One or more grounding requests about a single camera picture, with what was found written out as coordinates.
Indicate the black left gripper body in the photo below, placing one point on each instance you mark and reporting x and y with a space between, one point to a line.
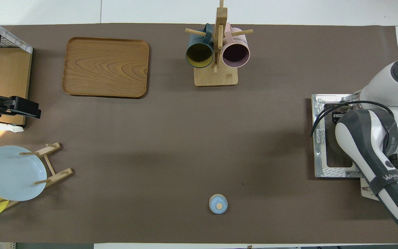
22 103

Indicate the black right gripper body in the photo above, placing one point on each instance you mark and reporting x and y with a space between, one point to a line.
339 117

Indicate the cream toaster oven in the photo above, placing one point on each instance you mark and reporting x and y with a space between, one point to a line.
337 172

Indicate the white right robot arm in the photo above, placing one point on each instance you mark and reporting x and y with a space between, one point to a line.
365 145

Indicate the light blue plate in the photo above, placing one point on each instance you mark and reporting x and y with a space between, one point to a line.
12 173

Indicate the wooden plate rack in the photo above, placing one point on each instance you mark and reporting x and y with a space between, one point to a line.
60 174

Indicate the brown wooden tray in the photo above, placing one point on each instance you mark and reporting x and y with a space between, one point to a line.
105 67

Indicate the brown table mat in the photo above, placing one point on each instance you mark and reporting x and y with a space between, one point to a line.
150 138

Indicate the pink mug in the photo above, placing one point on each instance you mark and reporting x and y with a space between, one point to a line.
236 55

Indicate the wooden mug rack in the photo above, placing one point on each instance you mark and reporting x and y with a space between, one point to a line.
216 77

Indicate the dark teal mug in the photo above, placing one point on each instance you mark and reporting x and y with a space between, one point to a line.
199 55

